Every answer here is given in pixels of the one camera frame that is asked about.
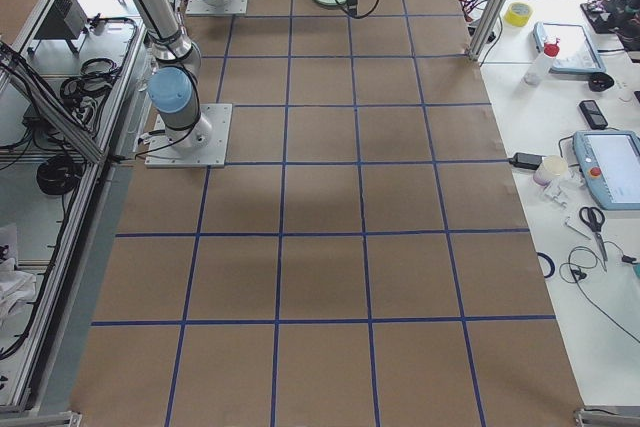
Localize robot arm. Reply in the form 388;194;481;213
133;0;213;152

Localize yellow tape roll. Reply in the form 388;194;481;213
503;2;533;27

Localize clear bottle red cap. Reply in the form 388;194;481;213
523;39;560;86

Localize far teach pendant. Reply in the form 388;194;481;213
532;22;606;75

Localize teach pendant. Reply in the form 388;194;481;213
532;22;606;75
572;130;639;210

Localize near teach pendant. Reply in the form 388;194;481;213
572;130;639;210

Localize black scissors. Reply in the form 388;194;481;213
578;206;608;271

